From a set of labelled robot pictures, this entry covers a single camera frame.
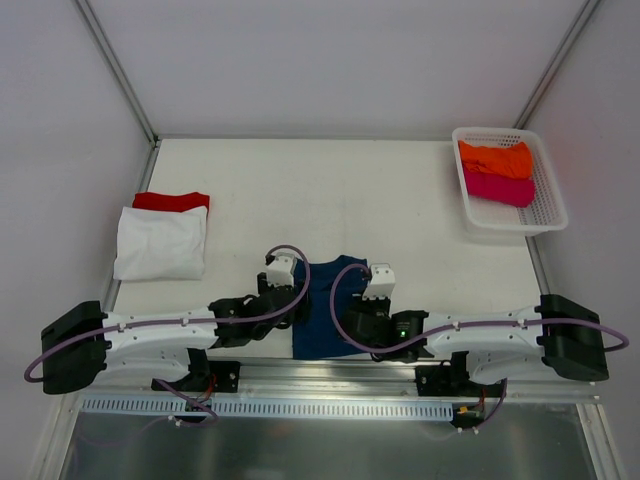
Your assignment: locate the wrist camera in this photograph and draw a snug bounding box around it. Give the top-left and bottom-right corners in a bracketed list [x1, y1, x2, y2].
[362, 263, 396, 301]
[265, 252, 297, 288]

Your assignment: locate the pink t shirt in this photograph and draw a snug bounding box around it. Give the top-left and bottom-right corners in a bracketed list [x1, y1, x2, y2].
[463, 167, 536, 208]

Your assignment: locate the white plastic basket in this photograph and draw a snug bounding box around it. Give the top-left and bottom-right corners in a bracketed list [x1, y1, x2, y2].
[452, 127, 568, 238]

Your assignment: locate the folded white t shirt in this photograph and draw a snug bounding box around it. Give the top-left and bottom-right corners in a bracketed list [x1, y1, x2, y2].
[113, 206, 208, 281]

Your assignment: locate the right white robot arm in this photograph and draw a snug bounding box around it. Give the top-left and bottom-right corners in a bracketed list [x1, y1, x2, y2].
[332, 294, 609, 396]

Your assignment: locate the navy blue t shirt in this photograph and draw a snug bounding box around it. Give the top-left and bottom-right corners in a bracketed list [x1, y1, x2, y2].
[292, 255, 368, 361]

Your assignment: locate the white slotted cable duct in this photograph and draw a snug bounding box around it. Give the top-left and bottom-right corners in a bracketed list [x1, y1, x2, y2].
[81, 395, 454, 422]

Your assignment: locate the aluminium mounting rail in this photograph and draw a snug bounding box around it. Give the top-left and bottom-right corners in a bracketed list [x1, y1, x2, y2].
[81, 358, 601, 404]

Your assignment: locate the orange t shirt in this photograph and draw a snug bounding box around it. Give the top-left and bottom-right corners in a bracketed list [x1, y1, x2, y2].
[458, 141, 534, 180]

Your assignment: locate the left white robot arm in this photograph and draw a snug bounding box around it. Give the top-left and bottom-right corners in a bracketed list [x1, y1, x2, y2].
[40, 272, 310, 395]

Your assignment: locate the folded red t shirt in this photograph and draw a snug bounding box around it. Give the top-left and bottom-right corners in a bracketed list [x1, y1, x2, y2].
[132, 192, 210, 213]

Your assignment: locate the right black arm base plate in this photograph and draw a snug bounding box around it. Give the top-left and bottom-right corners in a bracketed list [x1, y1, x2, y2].
[414, 364, 504, 398]

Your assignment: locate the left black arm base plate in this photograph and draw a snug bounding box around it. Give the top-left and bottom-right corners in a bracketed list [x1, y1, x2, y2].
[167, 359, 241, 393]

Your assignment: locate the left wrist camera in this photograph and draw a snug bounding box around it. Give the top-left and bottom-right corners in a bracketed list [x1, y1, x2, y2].
[265, 252, 297, 288]

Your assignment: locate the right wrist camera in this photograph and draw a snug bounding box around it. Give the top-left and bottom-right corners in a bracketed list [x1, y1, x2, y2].
[362, 263, 396, 301]

